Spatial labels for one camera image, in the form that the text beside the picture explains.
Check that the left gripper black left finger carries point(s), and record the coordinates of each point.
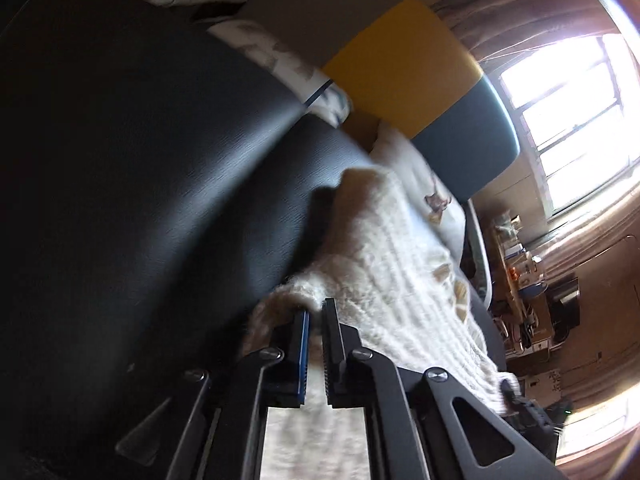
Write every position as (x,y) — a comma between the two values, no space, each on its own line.
(213,427)

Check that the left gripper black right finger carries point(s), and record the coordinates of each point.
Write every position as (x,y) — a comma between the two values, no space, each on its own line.
(421,425)

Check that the white knitted sweater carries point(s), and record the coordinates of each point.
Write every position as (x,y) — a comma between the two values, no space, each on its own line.
(403,295)

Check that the cluttered wooden shelf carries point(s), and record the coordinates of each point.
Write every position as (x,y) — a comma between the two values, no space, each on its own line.
(532,315)

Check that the black leather ottoman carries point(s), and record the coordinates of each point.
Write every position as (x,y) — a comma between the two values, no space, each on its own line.
(156,185)

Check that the white deer print pillow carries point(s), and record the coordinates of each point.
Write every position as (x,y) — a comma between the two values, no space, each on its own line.
(426,193)

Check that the blue triangle pattern pillow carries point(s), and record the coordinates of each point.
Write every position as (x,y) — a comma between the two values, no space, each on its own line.
(318,92)

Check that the window with curtains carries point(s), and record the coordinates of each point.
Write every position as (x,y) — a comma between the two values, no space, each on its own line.
(571,84)

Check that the yellow teal grey sofa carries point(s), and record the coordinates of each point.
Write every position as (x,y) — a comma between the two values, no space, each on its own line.
(400,64)

